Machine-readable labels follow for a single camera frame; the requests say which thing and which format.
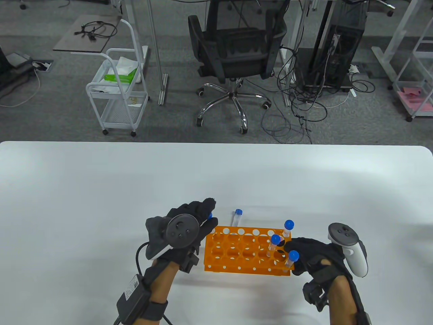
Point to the black computer tower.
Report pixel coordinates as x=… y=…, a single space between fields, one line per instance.
x=341 y=44

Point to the white and black hand controller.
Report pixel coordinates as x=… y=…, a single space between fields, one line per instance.
x=358 y=264
x=182 y=232

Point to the black wrist sensor module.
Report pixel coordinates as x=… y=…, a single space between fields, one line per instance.
x=189 y=263
x=313 y=294

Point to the white desk leg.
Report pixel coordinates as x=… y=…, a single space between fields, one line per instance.
x=385 y=59
x=163 y=88
x=299 y=30

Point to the brown side table top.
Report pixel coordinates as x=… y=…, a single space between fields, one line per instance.
x=67 y=42

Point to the white crumpled paper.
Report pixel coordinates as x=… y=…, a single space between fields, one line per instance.
x=127 y=64

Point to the black equipment base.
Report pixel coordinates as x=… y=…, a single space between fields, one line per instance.
x=10 y=76

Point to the white rolling cart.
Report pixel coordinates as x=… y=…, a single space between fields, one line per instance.
x=118 y=111

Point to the black office chair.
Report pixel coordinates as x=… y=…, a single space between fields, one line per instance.
x=236 y=50

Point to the pink sheet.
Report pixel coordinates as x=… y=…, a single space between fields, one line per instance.
x=416 y=101

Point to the green packet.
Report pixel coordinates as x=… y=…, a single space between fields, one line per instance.
x=118 y=78

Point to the person's left forearm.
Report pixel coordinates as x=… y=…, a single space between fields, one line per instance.
x=162 y=284

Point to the person's right hand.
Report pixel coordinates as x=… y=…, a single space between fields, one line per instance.
x=318 y=254

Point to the orange test tube rack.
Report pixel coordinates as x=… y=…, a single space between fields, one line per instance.
x=216 y=267

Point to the floor outlet box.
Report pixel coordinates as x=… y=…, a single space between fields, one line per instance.
x=45 y=66

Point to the person's right forearm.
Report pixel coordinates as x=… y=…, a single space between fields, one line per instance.
x=341 y=301

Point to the person's left hand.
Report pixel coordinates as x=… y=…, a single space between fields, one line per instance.
x=189 y=208

